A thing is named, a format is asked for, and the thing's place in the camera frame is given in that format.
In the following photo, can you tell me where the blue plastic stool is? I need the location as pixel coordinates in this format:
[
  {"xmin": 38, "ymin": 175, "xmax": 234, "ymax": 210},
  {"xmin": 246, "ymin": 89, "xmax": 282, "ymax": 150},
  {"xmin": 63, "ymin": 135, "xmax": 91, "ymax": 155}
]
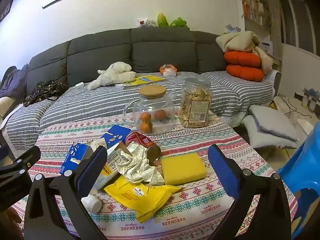
[{"xmin": 276, "ymin": 121, "xmax": 320, "ymax": 240}]

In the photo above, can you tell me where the white and red plush toy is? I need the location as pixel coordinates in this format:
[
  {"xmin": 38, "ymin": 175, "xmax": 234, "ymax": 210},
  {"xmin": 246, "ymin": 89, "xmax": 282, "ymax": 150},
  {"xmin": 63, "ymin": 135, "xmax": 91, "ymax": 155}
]
[{"xmin": 136, "ymin": 17, "xmax": 157, "ymax": 28}]

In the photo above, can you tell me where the purple jacket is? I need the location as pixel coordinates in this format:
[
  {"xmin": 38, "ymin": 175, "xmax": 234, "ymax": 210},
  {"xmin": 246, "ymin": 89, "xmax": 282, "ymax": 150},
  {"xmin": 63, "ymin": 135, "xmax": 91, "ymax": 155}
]
[{"xmin": 0, "ymin": 64, "xmax": 29, "ymax": 98}]

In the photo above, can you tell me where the orange and white bag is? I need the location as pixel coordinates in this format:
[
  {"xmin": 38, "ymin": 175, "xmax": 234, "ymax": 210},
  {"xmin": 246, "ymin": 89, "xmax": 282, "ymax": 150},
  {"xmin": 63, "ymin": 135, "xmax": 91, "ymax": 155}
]
[{"xmin": 159, "ymin": 64, "xmax": 178, "ymax": 77}]

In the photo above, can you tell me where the black cable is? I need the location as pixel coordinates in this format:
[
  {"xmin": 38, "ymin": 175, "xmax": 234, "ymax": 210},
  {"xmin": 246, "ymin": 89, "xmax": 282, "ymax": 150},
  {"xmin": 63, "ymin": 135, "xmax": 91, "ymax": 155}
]
[{"xmin": 280, "ymin": 96, "xmax": 313, "ymax": 118}]

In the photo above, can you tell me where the beige blanket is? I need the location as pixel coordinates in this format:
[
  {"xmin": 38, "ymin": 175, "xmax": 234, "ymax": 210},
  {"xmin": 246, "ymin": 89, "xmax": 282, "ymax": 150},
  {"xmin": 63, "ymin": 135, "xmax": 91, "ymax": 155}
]
[{"xmin": 215, "ymin": 31, "xmax": 274, "ymax": 75}]

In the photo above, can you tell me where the patterned tablecloth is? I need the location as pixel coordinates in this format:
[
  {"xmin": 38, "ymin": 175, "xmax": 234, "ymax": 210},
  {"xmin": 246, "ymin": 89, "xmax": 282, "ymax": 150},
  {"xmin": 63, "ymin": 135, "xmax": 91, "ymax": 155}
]
[{"xmin": 11, "ymin": 110, "xmax": 298, "ymax": 240}]

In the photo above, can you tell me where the clear plastic biscuit jar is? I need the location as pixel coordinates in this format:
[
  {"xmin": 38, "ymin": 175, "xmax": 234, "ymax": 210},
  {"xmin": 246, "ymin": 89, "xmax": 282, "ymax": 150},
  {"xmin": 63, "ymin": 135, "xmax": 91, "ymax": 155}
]
[{"xmin": 179, "ymin": 78, "xmax": 213, "ymax": 128}]

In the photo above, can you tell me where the yellow green plush toy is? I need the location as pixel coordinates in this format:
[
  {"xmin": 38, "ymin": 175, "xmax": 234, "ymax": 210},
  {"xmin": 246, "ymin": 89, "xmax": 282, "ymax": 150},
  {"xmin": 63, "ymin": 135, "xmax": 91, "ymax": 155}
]
[{"xmin": 157, "ymin": 12, "xmax": 170, "ymax": 28}]

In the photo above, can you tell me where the blue and white box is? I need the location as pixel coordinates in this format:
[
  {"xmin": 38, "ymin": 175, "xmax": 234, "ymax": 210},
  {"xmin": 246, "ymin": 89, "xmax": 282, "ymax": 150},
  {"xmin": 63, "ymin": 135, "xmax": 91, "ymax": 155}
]
[{"xmin": 261, "ymin": 40, "xmax": 274, "ymax": 54}]

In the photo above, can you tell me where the red can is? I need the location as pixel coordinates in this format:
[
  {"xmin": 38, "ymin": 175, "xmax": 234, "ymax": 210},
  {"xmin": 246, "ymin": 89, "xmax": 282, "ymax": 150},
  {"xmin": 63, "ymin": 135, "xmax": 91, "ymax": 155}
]
[{"xmin": 125, "ymin": 131, "xmax": 162, "ymax": 167}]

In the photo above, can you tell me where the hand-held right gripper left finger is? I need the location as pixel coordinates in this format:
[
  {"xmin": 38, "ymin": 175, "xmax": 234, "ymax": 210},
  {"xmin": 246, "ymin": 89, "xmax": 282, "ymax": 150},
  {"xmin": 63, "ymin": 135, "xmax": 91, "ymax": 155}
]
[{"xmin": 24, "ymin": 145, "xmax": 110, "ymax": 240}]

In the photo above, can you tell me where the beige cloth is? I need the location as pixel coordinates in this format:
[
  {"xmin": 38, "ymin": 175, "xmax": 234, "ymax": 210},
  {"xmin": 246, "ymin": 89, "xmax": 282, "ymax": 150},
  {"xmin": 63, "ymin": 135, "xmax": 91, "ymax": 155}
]
[{"xmin": 0, "ymin": 96, "xmax": 20, "ymax": 120}]

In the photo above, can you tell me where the person's left hand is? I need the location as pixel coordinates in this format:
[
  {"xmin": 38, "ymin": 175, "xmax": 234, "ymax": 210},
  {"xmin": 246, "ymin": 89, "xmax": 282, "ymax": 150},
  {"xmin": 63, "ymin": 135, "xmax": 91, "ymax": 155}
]
[{"xmin": 0, "ymin": 207, "xmax": 23, "ymax": 232}]

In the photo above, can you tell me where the yellow book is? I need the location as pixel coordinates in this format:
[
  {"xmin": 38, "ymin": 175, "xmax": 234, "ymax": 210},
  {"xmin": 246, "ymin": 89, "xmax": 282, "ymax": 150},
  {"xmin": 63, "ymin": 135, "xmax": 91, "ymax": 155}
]
[{"xmin": 122, "ymin": 75, "xmax": 167, "ymax": 87}]

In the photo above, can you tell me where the orange cushion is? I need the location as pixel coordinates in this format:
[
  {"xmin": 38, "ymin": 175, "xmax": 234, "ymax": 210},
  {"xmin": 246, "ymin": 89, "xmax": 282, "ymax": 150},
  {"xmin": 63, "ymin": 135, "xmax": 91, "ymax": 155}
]
[
  {"xmin": 226, "ymin": 64, "xmax": 265, "ymax": 82},
  {"xmin": 223, "ymin": 51, "xmax": 262, "ymax": 68}
]

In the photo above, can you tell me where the yellow sponge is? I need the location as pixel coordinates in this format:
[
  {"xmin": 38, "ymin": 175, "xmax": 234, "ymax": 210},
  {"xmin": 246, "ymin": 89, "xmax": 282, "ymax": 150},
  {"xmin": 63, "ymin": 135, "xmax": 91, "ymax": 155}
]
[{"xmin": 161, "ymin": 153, "xmax": 208, "ymax": 186}]

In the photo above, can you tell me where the glass teapot with cork lid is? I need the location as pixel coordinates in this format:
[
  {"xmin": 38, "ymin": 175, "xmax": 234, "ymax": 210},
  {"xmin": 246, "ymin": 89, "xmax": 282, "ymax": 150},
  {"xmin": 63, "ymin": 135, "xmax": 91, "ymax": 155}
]
[{"xmin": 124, "ymin": 85, "xmax": 175, "ymax": 134}]

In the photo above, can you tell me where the white and yellow carton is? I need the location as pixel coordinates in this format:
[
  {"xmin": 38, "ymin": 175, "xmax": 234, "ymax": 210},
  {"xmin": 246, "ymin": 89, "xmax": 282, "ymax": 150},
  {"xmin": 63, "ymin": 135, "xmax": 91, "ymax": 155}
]
[{"xmin": 95, "ymin": 142, "xmax": 130, "ymax": 190}]

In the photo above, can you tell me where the grey floor cushion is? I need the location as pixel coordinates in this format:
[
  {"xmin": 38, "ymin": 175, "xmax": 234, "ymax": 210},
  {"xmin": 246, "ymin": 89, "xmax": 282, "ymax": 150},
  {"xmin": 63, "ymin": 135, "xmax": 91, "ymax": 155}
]
[
  {"xmin": 241, "ymin": 115, "xmax": 298, "ymax": 149},
  {"xmin": 249, "ymin": 104, "xmax": 299, "ymax": 142}
]

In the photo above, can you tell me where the white paper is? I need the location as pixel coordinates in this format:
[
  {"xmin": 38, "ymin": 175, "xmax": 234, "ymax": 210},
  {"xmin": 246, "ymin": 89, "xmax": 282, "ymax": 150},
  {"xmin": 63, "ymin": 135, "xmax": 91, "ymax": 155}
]
[{"xmin": 117, "ymin": 142, "xmax": 165, "ymax": 187}]

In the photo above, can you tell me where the blue and white carton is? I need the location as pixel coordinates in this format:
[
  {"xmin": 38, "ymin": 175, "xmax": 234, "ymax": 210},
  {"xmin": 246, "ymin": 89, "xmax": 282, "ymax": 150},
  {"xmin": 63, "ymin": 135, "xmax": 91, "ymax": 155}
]
[{"xmin": 60, "ymin": 142, "xmax": 94, "ymax": 177}]

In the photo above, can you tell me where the row of small bottles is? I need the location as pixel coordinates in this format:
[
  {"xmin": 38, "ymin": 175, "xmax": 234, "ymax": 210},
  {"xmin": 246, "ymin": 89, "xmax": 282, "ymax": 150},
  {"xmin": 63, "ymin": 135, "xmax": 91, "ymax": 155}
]
[{"xmin": 301, "ymin": 87, "xmax": 320, "ymax": 108}]

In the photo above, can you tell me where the grey sofa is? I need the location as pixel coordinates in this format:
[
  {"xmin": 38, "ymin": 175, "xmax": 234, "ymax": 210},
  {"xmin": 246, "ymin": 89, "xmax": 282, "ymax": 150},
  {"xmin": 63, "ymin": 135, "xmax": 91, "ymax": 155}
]
[{"xmin": 25, "ymin": 26, "xmax": 282, "ymax": 98}]

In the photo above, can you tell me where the grey striped sofa cover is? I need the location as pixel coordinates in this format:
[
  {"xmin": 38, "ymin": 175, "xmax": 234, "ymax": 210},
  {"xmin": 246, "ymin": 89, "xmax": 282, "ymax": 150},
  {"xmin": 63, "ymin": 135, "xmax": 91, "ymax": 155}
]
[{"xmin": 5, "ymin": 71, "xmax": 275, "ymax": 150}]

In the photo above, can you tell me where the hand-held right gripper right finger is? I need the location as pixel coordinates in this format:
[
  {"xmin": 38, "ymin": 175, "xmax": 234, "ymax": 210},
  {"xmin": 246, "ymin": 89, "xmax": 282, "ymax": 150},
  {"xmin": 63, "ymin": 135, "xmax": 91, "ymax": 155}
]
[{"xmin": 207, "ymin": 144, "xmax": 292, "ymax": 240}]

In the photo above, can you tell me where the blue packet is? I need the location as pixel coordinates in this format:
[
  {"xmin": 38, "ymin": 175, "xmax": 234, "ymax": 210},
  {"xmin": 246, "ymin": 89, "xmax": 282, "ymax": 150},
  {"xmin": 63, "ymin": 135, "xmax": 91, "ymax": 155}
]
[{"xmin": 90, "ymin": 125, "xmax": 132, "ymax": 153}]

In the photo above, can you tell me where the small white bottle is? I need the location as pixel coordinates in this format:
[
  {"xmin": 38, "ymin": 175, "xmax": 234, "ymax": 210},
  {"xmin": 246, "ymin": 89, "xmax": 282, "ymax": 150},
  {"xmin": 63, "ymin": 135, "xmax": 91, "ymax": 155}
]
[{"xmin": 80, "ymin": 194, "xmax": 102, "ymax": 213}]

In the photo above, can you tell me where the dark plaid cloth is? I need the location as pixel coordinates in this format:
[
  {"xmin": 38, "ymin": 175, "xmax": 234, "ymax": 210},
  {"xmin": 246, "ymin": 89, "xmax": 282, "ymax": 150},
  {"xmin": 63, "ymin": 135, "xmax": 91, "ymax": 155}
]
[{"xmin": 23, "ymin": 79, "xmax": 69, "ymax": 107}]

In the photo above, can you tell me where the yellow snack packet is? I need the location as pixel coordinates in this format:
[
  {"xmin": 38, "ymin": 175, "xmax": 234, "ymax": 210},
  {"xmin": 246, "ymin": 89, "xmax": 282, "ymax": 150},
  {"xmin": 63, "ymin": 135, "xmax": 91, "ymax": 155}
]
[{"xmin": 104, "ymin": 175, "xmax": 185, "ymax": 224}]

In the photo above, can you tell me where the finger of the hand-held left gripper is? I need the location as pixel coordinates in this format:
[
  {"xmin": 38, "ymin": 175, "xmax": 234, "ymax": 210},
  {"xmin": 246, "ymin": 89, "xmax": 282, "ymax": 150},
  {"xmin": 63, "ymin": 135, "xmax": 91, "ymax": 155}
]
[{"xmin": 0, "ymin": 145, "xmax": 42, "ymax": 181}]

